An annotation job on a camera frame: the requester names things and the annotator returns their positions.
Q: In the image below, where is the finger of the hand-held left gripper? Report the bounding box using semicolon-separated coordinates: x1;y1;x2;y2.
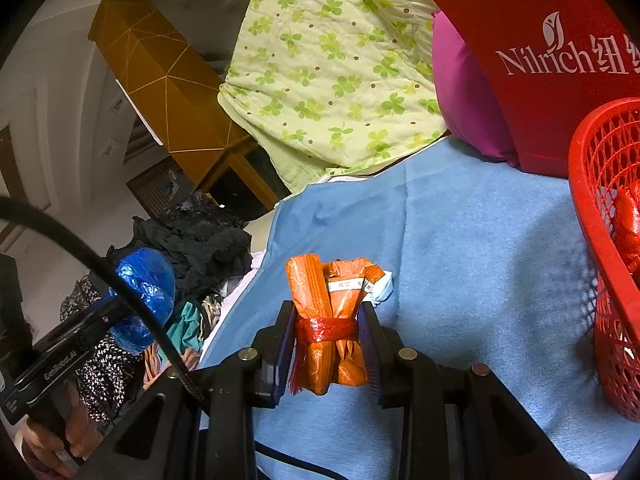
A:
65;292;126;333

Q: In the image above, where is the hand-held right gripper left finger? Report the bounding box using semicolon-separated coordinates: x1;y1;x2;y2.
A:
90;300;301;480

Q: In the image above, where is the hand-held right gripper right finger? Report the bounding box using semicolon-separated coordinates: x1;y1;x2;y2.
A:
356;301;576;480

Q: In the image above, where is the blue plastic bag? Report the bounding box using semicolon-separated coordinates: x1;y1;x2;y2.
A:
107;247;177;356

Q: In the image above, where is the orange wrapper bundle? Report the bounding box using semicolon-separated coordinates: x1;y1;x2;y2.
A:
285;254;393;397

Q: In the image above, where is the red plastic basket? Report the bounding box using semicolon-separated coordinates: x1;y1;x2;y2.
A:
567;97;640;423

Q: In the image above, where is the red plastic bag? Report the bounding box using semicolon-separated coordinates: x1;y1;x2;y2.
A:
611;187;640;276

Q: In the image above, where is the person's left hand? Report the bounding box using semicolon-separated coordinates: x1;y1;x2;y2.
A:
20;385;108;478

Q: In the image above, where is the black dotted cloth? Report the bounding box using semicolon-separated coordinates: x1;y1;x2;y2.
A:
60;280;151;426

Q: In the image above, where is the striped cloth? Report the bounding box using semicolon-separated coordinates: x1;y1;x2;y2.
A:
142;345;201;391

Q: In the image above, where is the teal cloth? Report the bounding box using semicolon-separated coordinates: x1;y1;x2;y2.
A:
167;302;206;353

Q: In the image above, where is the blue blanket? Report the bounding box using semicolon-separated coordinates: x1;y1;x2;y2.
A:
197;135;640;480

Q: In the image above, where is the yellow wooden cabinet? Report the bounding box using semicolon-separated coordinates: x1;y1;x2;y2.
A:
87;0;281;211

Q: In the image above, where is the pink pillow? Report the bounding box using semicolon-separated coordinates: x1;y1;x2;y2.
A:
431;10;521;168

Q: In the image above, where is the green floral quilt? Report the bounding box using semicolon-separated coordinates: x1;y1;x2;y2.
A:
217;0;446;196

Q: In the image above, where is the red paper bag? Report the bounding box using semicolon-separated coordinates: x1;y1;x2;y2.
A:
412;0;640;178

